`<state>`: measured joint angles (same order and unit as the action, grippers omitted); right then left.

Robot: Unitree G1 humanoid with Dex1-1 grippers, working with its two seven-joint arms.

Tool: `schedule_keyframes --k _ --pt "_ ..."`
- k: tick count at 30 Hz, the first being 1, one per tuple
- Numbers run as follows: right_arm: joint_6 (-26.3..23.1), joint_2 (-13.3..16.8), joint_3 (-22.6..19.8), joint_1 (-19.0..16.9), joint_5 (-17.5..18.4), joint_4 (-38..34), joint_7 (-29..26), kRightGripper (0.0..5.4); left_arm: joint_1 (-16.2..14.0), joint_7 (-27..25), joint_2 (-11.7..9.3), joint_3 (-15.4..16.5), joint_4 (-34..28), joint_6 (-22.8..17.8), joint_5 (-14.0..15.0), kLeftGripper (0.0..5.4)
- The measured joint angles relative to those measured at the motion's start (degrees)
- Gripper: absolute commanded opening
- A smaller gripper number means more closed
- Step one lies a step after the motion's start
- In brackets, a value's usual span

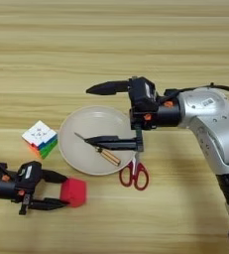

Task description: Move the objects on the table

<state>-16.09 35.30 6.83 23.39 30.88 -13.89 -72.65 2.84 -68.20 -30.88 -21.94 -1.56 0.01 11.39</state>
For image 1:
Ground multicoloured puzzle cube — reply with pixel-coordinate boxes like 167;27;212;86
21;119;58;160

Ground round beige plate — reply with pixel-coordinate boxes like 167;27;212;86
57;104;141;177

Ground red block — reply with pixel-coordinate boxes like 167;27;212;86
59;177;88;208

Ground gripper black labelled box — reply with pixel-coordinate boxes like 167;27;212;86
129;76;160;112
17;161;44;192

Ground red handled scissors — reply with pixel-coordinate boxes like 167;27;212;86
119;150;150;191

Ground screwdriver with amber handle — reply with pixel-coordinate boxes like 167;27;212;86
73;132;122;168

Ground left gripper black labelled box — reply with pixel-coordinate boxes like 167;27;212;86
17;161;44;192

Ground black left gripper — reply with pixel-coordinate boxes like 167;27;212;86
0;165;69;216

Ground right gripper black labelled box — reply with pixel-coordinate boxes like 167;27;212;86
129;76;160;112

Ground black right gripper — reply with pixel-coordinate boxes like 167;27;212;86
83;79;182;153

